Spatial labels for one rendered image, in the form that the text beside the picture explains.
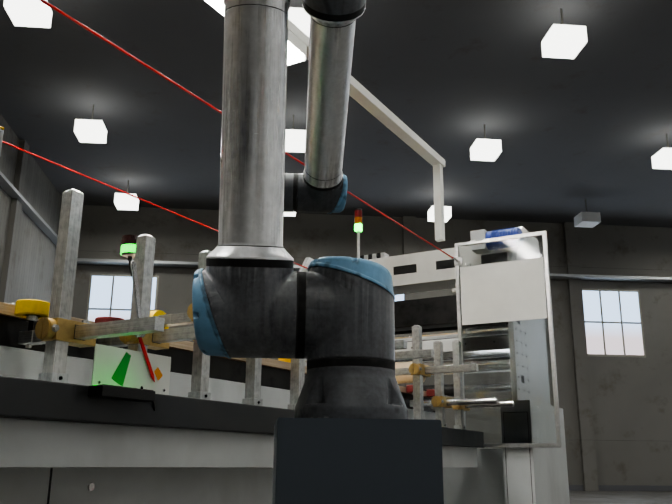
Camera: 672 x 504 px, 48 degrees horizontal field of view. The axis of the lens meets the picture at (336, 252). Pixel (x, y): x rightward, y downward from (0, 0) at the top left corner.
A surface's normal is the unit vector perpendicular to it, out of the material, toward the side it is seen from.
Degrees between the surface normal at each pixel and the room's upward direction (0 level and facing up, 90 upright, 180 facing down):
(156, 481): 90
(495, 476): 90
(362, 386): 70
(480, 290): 90
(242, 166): 104
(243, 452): 90
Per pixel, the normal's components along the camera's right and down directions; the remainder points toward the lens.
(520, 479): -0.50, -0.24
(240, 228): -0.21, -0.03
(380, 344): 0.59, -0.22
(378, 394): 0.43, -0.55
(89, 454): 0.87, -0.13
